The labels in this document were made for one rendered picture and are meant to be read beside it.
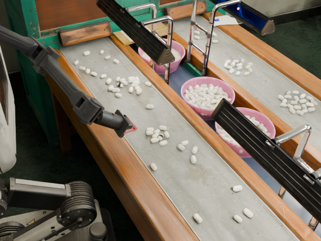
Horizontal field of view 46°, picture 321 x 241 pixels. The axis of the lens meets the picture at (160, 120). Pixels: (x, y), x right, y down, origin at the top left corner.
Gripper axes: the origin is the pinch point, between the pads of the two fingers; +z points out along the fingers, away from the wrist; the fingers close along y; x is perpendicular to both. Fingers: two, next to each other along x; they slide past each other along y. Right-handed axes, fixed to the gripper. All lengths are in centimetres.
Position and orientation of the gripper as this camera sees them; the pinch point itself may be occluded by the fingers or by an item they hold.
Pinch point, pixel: (134, 128)
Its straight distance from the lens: 149.1
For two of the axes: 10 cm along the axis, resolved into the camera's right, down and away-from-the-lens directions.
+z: 6.4, 2.5, 7.3
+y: -5.0, -5.9, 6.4
